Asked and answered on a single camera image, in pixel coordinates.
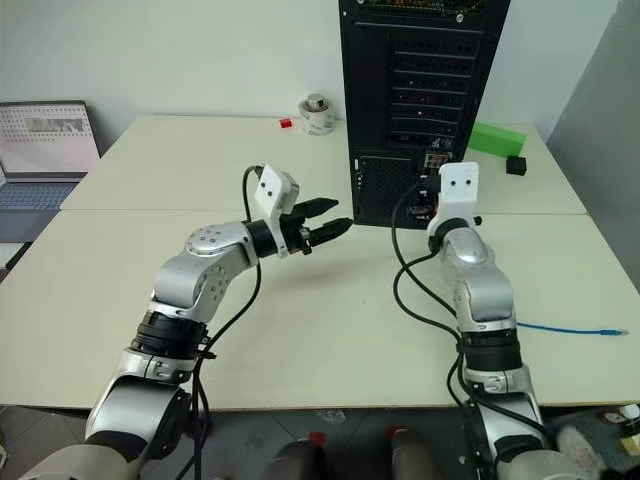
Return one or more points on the open grey laptop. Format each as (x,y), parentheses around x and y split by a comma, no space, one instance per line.
(42,150)

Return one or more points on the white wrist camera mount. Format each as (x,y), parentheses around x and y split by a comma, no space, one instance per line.
(272,192)
(457,192)

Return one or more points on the white tape roll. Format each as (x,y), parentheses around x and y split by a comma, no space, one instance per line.
(318,122)

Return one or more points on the small yellow box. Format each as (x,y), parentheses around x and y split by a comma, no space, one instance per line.
(631,447)

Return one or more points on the small black cube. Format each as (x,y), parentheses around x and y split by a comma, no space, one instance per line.
(516,165)

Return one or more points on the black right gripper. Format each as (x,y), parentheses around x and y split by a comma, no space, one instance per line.
(431,205)

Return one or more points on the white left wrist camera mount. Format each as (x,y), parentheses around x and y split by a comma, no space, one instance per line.
(272,192)

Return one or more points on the green rectangular box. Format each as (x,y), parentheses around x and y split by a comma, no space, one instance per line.
(497,139)

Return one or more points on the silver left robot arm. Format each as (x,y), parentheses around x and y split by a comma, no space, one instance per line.
(200,280)

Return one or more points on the small metal cylinder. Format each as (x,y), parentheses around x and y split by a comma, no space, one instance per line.
(316,101)

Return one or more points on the white fluffy cloth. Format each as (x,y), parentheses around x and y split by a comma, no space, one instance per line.
(575,440)

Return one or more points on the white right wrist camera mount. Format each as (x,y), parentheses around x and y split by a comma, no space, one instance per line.
(457,192)

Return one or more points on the small red cube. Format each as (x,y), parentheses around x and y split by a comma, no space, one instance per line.
(285,123)

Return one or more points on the black computer tower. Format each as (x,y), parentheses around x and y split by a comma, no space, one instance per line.
(372,75)

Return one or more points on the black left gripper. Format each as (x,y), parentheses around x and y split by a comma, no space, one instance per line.
(298,231)

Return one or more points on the dark rounded shape red cap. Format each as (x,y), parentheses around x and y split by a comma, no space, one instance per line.
(415,457)
(295,462)

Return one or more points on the grey partition panel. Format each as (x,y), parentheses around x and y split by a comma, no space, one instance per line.
(600,125)

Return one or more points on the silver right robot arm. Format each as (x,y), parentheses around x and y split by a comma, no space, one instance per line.
(475,285)

